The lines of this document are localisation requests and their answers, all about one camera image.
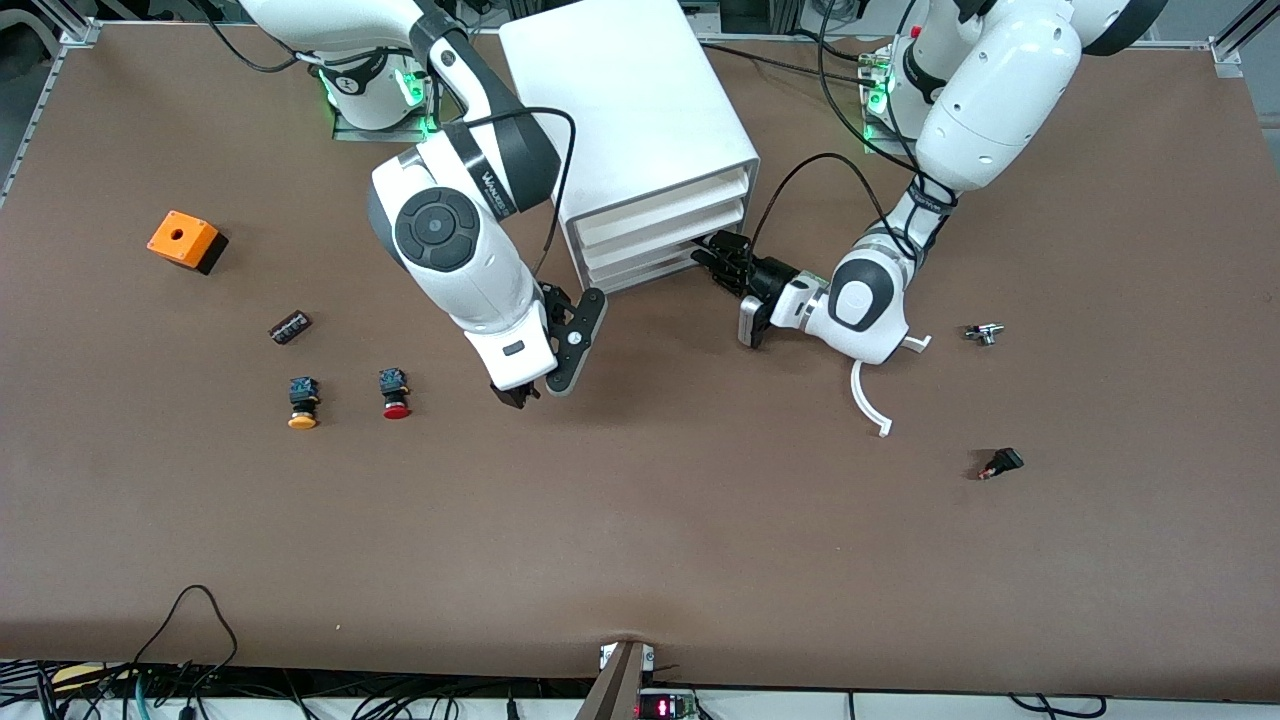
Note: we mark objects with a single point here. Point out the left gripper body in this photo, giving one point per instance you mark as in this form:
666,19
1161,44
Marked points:
768,277

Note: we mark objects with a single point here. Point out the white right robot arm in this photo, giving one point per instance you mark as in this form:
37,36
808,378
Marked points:
450,230

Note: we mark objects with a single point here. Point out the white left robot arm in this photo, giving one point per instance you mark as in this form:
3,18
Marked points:
1000,100

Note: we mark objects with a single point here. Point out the red push button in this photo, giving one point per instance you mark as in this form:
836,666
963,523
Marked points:
394,392

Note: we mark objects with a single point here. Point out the yellow push button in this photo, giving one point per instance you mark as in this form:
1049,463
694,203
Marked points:
303,400

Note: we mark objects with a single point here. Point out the white curved plastic arc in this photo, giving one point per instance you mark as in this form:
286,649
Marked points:
862,400

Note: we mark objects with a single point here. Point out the small black terminal block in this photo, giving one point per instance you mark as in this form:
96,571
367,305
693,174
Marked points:
290,327

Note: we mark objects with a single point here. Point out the red digit display module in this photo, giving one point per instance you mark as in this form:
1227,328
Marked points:
665,707

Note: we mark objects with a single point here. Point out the orange box with hole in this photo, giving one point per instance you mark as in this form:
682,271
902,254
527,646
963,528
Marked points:
180,238

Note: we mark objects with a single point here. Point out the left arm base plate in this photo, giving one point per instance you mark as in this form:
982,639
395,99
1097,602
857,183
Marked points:
875,140

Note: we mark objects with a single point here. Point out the small silver switch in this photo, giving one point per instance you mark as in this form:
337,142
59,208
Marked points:
984,333

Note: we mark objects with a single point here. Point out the small black switch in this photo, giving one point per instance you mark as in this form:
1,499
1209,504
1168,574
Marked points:
1003,462

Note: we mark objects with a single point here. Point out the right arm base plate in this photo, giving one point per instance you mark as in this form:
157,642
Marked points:
345,133

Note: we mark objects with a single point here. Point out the brown camera post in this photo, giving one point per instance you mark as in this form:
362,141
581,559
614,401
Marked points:
615,690

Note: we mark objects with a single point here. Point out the aluminium frame corner bracket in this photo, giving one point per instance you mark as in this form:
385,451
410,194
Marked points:
1228,55
78,33

